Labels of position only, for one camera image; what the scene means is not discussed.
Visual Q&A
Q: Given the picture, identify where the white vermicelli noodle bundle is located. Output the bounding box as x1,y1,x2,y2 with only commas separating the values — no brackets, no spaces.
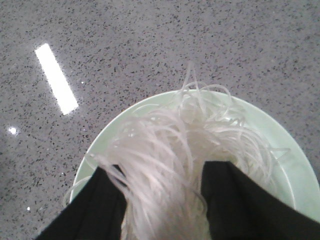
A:
63,61,292,240

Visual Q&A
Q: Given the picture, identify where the light green round plate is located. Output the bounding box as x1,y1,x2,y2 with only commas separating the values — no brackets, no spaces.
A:
69,91,320,224

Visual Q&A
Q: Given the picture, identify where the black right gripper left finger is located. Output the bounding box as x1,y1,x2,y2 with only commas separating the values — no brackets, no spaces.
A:
37,167,127,240

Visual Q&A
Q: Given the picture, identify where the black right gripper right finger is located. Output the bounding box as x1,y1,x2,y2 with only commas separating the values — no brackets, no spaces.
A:
201,161,320,240

